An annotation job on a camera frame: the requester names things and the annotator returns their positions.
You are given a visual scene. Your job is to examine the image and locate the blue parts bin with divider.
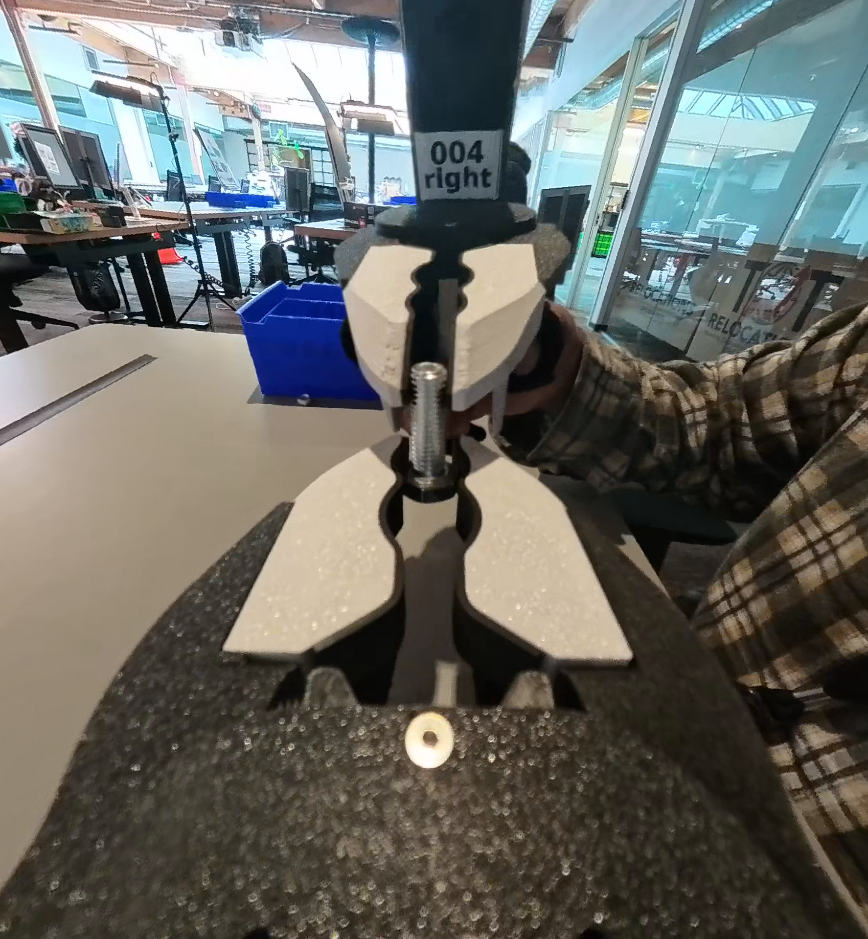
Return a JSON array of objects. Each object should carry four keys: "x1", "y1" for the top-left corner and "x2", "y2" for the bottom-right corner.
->
[{"x1": 237, "y1": 281, "x2": 380, "y2": 402}]

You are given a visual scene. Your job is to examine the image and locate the silver hex bolt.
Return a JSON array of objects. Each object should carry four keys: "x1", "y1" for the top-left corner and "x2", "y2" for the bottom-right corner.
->
[{"x1": 409, "y1": 363, "x2": 450, "y2": 481}]

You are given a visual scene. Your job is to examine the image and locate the person's right forearm plaid sleeve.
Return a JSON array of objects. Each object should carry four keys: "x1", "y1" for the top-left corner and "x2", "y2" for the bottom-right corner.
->
[{"x1": 529, "y1": 279, "x2": 868, "y2": 529}]

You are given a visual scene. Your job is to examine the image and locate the monitor showing white page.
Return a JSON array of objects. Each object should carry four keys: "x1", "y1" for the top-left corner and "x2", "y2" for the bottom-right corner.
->
[{"x1": 17, "y1": 123, "x2": 83, "y2": 193}]

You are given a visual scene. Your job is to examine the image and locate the wooden desk with black legs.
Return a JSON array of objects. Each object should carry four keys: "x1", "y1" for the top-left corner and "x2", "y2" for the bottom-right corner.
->
[{"x1": 0, "y1": 216, "x2": 191, "y2": 347}]

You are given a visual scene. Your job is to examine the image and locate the black computer monitor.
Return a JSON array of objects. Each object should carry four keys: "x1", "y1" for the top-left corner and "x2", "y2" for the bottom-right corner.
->
[{"x1": 60, "y1": 128, "x2": 117, "y2": 198}]

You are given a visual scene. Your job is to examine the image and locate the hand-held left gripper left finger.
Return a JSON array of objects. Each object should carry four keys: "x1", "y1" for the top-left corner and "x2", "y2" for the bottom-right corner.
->
[{"x1": 223, "y1": 431, "x2": 407, "y2": 665}]

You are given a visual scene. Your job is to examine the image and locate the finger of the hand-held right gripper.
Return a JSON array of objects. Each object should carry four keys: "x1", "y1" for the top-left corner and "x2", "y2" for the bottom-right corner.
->
[
  {"x1": 342, "y1": 246, "x2": 436, "y2": 432},
  {"x1": 447, "y1": 246, "x2": 547, "y2": 448}
]

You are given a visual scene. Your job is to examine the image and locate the black tripod light stand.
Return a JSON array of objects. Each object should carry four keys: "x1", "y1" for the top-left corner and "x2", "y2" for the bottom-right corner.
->
[{"x1": 89, "y1": 77, "x2": 218, "y2": 333}]

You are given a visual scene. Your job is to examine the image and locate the silver hex nut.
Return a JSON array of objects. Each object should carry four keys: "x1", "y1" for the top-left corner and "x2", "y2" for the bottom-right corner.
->
[{"x1": 403, "y1": 469, "x2": 456, "y2": 503}]

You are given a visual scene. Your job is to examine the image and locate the person's right hand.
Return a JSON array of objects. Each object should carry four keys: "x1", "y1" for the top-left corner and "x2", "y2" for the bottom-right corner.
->
[{"x1": 506, "y1": 301, "x2": 591, "y2": 443}]

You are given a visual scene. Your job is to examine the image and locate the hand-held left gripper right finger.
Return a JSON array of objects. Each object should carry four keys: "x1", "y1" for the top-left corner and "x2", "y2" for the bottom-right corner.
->
[{"x1": 455, "y1": 439, "x2": 635, "y2": 670}]

